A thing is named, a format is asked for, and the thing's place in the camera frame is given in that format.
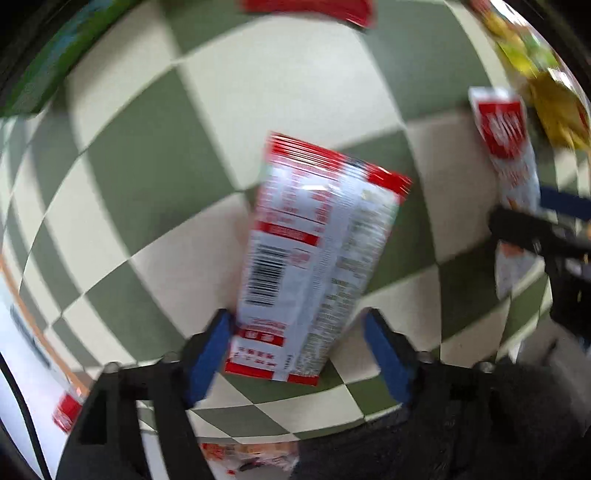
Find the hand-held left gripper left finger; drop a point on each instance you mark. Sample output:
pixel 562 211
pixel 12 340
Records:
pixel 207 355

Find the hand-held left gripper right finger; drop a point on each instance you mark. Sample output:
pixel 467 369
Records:
pixel 388 355

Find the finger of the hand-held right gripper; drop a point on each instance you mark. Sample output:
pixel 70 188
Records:
pixel 568 203
pixel 517 226

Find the white tray packet red label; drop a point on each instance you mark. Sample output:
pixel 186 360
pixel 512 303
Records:
pixel 503 134

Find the red white long snack packet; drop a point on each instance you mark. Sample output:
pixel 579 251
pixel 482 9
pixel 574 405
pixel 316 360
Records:
pixel 304 258

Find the colourful candy packet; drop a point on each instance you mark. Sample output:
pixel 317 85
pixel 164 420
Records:
pixel 517 41

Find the plain red snack packet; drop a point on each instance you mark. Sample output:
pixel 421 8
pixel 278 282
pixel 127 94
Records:
pixel 309 9

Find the cardboard box with blue print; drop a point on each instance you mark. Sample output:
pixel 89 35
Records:
pixel 55 60

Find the red white packaging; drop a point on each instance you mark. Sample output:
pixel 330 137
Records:
pixel 240 454

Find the person's dark grey clothing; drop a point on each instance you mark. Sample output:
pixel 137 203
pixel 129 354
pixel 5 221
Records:
pixel 563 415

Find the red soda can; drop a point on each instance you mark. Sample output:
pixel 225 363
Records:
pixel 68 410

